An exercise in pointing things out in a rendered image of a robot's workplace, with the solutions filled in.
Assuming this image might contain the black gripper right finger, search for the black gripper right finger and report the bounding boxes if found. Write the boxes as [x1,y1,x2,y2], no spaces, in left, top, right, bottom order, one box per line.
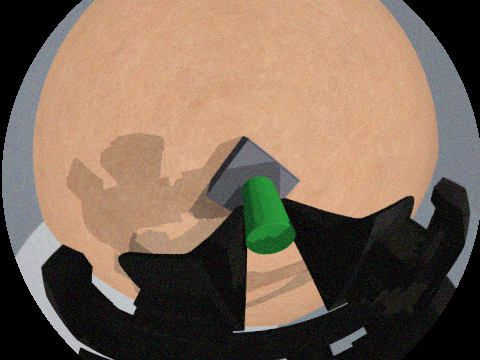
[281,196,415,312]

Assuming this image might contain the green cylinder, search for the green cylinder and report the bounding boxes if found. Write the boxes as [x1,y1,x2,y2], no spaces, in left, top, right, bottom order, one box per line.
[243,176,296,255]

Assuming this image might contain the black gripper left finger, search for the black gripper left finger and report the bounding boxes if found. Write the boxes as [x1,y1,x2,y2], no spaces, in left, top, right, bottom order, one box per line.
[119,205,247,332]

